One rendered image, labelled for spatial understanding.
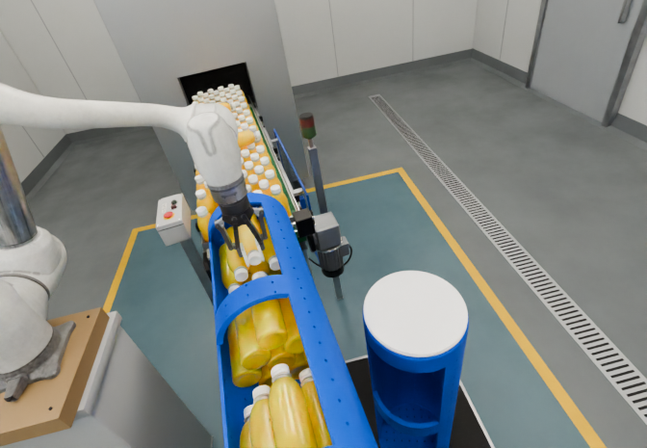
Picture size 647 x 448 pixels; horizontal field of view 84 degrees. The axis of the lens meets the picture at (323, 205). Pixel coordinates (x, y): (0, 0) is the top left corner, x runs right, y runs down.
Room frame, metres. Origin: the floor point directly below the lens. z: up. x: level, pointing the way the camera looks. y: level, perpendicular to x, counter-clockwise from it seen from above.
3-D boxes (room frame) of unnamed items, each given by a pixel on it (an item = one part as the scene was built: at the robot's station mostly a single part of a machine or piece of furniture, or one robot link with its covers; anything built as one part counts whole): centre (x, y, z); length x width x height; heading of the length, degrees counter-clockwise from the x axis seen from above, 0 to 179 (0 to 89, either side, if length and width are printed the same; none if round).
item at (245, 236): (0.88, 0.25, 1.16); 0.19 x 0.07 x 0.07; 11
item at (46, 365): (0.63, 0.88, 1.08); 0.22 x 0.18 x 0.06; 9
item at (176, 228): (1.21, 0.61, 1.05); 0.20 x 0.10 x 0.10; 11
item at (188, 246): (1.21, 0.61, 0.50); 0.04 x 0.04 x 1.00; 11
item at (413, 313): (0.60, -0.19, 1.03); 0.28 x 0.28 x 0.01
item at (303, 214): (1.15, 0.10, 0.95); 0.10 x 0.07 x 0.10; 101
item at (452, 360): (0.60, -0.19, 0.59); 0.28 x 0.28 x 0.88
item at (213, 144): (0.78, 0.23, 1.53); 0.13 x 0.11 x 0.16; 7
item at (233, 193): (0.77, 0.22, 1.42); 0.09 x 0.09 x 0.06
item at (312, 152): (1.51, 0.00, 0.55); 0.04 x 0.04 x 1.10; 11
